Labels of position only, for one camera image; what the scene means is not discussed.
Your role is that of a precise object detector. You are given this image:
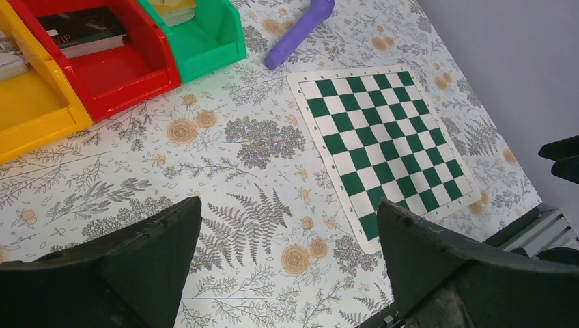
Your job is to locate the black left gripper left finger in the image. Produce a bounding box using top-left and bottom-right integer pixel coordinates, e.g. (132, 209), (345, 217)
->
(1, 197), (202, 327)

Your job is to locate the green plastic bin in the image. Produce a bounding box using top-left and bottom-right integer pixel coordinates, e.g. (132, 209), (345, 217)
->
(139, 0), (247, 84)

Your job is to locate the green white chessboard mat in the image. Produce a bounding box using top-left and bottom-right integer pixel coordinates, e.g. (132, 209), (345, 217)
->
(287, 64), (481, 254)

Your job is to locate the yellow plastic bin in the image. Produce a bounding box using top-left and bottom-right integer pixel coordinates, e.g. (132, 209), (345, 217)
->
(1, 1), (93, 163)

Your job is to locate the silver card stack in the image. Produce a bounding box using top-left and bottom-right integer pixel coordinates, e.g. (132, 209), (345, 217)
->
(0, 31), (29, 81)

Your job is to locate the red plastic bin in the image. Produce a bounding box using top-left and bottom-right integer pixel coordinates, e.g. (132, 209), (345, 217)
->
(10, 1), (181, 122)

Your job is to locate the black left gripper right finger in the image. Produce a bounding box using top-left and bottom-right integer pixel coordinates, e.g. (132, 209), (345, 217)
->
(377, 200), (578, 327)

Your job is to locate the gold card stack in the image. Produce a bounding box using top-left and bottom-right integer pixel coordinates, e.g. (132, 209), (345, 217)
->
(148, 0), (197, 27)

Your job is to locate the purple plastic tube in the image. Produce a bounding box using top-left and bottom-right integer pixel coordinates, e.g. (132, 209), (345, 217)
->
(264, 0), (335, 70)

